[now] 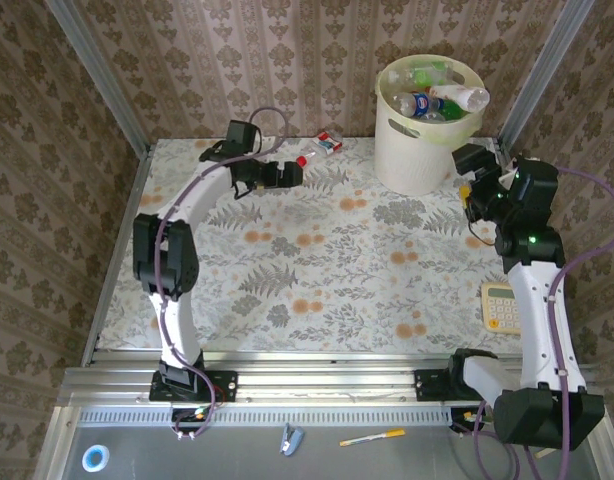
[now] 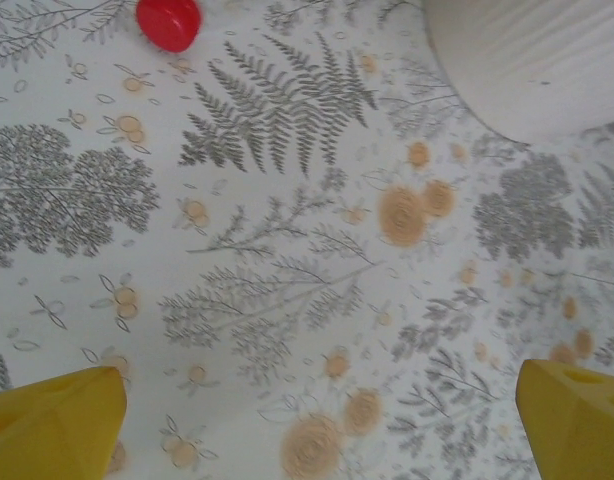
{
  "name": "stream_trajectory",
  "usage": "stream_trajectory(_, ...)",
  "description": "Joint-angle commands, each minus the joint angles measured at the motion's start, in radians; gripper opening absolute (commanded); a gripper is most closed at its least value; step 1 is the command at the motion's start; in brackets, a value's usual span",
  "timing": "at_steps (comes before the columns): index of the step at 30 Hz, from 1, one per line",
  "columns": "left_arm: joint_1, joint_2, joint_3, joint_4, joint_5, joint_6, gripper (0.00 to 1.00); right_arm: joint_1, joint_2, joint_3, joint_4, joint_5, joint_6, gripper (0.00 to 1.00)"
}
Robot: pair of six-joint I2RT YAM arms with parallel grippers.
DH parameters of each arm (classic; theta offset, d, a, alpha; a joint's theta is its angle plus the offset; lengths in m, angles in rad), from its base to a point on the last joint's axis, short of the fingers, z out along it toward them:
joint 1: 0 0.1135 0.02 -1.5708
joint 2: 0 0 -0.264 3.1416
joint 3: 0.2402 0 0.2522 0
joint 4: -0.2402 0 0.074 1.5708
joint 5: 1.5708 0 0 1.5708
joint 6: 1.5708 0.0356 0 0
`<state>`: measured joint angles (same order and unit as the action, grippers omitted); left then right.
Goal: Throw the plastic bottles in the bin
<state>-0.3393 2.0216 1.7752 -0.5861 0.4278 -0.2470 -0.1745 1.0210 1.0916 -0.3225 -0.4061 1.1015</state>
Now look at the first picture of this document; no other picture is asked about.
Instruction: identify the green bottle orange cap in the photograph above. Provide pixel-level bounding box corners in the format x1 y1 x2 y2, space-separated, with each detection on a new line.
440 99 472 123

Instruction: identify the small bottle blue cap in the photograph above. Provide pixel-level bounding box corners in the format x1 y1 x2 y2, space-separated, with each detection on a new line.
392 90 446 119

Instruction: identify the yellow-green bin liner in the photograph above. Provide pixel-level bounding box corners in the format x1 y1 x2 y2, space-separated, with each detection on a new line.
375 53 487 149

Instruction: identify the cream plastic bin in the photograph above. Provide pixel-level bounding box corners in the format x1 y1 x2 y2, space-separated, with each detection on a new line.
374 53 487 196

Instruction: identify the red white small carton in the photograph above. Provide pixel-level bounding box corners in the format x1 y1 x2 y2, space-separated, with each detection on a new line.
311 130 344 155

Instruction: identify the yellow calculator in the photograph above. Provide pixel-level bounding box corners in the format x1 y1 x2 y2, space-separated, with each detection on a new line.
480 282 522 334

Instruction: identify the yellow orange marker pen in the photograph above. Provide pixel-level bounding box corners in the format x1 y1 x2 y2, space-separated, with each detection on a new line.
339 428 406 448

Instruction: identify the blue stapler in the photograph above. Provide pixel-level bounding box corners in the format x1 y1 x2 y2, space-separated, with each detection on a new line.
279 422 305 457

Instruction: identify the blue tape roll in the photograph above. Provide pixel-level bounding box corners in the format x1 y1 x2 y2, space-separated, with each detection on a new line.
81 443 112 474

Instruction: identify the aluminium side rail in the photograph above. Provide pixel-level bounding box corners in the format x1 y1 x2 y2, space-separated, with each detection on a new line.
490 135 516 166
80 145 154 364

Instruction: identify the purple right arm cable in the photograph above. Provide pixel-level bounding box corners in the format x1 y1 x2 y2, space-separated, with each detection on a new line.
456 167 614 480

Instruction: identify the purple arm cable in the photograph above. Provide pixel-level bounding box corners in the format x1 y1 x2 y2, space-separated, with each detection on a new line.
456 167 614 480
154 106 289 441

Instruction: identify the aluminium corner post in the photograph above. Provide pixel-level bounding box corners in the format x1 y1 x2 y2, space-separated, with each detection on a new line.
44 0 153 154
497 0 597 147

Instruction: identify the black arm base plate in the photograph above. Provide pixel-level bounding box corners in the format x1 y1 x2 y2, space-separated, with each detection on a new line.
413 368 461 402
149 369 239 404

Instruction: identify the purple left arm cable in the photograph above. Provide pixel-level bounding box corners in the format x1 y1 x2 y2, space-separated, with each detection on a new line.
154 106 289 441

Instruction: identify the aluminium mounting rail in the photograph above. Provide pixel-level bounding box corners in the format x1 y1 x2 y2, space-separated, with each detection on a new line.
59 349 601 407

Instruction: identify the slotted grey cable duct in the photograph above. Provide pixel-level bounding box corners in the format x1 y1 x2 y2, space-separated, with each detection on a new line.
79 407 456 427

